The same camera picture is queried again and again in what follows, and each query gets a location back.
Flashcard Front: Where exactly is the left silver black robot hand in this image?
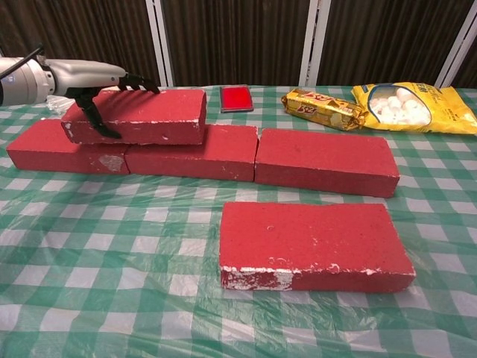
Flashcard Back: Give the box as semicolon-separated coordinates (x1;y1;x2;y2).
48;59;161;139

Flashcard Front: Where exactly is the red brick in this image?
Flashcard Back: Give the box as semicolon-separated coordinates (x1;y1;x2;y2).
124;125;259;183
254;128;400;198
218;202;417;293
6;119;130;175
61;88;208;146

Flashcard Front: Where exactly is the clear plastic tube pack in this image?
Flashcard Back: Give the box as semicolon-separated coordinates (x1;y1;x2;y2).
46;95;78;115

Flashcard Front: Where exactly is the red ink pad case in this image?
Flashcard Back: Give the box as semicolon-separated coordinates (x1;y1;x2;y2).
219;85;254;113

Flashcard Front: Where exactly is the green white checked tablecloth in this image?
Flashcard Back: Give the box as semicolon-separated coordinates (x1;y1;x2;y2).
0;84;477;358

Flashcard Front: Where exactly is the gold snack package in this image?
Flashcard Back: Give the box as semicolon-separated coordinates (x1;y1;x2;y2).
281;88;366;131

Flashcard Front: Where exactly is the yellow marshmallow bag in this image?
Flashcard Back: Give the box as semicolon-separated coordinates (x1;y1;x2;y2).
352;82;477;136

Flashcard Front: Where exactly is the white partition frame post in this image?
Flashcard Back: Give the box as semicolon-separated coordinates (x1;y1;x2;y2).
434;0;477;89
146;0;176;87
297;0;332;87

